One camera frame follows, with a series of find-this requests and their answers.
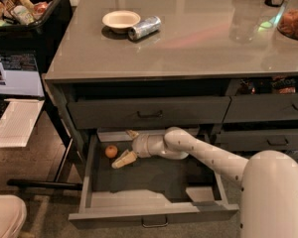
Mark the small orange fruit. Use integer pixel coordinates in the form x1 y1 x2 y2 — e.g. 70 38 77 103
105 145 118 159

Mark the silver blue drink can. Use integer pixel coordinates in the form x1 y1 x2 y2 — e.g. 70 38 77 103
128 16 161 41

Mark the laptop with lit screen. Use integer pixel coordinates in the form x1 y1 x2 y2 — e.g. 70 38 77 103
0 52 45 119

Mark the black bin of groceries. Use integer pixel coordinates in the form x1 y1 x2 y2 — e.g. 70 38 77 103
0 0 73 53

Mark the open grey middle drawer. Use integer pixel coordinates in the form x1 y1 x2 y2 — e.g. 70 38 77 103
69 132 238 228

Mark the grey cabinet with counter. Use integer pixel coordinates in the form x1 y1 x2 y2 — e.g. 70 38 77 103
43 0 298 176

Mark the grey middle right drawer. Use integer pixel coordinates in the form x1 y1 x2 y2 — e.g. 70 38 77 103
215 129 298 152

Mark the black metal desk leg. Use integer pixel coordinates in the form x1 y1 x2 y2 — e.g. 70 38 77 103
6 138 83 191

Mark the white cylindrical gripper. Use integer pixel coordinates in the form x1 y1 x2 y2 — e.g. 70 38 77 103
111 130 165 169

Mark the white paper bowl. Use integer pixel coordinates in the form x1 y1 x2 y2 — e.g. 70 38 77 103
102 10 141 34

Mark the white rounded robot base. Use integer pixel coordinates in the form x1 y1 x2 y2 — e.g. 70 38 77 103
0 195 27 238

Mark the white paper sheet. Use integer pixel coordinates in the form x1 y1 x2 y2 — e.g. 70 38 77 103
0 98 45 148

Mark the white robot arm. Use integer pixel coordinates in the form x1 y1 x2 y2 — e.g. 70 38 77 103
112 127 298 238

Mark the grey top left drawer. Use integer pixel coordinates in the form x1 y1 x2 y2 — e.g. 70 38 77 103
68 96 230 129

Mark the grey top right drawer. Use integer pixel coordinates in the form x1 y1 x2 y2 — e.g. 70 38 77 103
223 93 298 123

